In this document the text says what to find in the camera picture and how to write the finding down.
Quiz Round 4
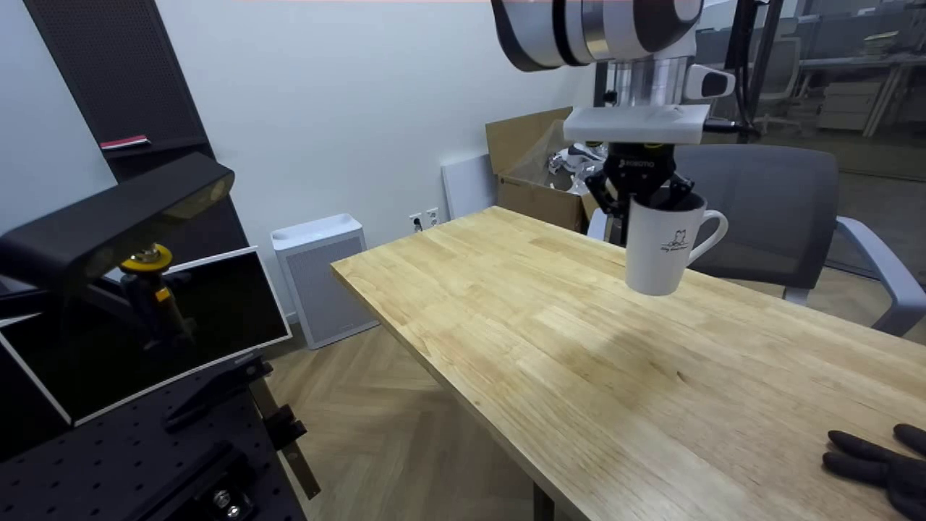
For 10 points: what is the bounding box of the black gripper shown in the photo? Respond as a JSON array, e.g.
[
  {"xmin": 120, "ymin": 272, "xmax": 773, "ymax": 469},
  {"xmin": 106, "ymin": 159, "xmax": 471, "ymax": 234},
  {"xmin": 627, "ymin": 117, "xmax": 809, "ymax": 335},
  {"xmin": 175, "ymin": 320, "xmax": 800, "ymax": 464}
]
[{"xmin": 583, "ymin": 144, "xmax": 695, "ymax": 243}]

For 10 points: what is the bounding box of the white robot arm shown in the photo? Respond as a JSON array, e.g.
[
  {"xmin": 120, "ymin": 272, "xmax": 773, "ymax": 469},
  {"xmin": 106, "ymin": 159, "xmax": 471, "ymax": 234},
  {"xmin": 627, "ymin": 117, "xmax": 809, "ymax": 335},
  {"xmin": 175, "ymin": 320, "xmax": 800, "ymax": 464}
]
[{"xmin": 488, "ymin": 0, "xmax": 735, "ymax": 247}]

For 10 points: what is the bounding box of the cardboard box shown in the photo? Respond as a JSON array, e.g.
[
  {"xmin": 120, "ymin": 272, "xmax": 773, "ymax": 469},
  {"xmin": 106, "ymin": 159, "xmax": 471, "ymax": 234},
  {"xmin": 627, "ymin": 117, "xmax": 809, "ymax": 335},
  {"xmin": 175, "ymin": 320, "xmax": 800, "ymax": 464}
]
[{"xmin": 487, "ymin": 107, "xmax": 588, "ymax": 234}]

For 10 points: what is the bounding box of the grey office chair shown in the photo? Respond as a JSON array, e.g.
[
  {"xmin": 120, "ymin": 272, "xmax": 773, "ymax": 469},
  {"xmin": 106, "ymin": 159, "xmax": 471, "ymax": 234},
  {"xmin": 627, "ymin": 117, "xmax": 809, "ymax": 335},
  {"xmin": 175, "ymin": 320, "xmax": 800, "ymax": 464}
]
[{"xmin": 678, "ymin": 144, "xmax": 926, "ymax": 335}]

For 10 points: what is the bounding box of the white air purifier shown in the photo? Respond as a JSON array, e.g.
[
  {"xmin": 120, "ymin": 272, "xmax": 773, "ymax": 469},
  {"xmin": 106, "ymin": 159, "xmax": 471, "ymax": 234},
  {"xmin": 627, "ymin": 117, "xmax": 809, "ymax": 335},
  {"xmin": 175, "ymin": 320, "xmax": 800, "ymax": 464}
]
[{"xmin": 268, "ymin": 215, "xmax": 375, "ymax": 347}]

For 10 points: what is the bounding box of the black work glove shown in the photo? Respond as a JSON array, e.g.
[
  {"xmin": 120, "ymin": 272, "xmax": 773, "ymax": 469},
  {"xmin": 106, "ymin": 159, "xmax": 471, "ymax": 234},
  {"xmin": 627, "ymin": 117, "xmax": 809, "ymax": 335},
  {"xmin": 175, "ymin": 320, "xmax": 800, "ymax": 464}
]
[{"xmin": 821, "ymin": 424, "xmax": 926, "ymax": 521}]

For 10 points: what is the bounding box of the yellow knob clamp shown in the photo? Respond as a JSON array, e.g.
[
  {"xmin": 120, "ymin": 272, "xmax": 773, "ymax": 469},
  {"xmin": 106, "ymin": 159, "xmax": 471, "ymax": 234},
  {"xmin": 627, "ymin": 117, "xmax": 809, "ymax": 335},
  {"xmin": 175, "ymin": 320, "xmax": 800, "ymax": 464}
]
[{"xmin": 118, "ymin": 243, "xmax": 191, "ymax": 343}]

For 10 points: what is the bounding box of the black perforated breadboard table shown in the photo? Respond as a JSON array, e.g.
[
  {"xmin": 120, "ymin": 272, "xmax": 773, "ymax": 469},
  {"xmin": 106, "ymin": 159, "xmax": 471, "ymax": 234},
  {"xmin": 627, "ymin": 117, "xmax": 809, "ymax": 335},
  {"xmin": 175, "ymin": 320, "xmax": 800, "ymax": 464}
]
[{"xmin": 0, "ymin": 377, "xmax": 304, "ymax": 521}]

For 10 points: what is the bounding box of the black white-edged box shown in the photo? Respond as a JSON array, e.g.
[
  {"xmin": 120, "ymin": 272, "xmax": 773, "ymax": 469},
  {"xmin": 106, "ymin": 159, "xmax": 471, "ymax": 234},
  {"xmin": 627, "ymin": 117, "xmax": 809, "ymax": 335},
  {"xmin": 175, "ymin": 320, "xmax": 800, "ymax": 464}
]
[{"xmin": 2, "ymin": 249, "xmax": 290, "ymax": 424}]

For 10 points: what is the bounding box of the black stereo camera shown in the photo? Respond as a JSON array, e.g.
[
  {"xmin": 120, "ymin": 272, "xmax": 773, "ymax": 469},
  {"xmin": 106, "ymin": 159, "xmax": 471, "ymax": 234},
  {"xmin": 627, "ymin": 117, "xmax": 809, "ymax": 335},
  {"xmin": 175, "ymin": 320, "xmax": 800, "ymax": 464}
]
[{"xmin": 0, "ymin": 155, "xmax": 235, "ymax": 289}]

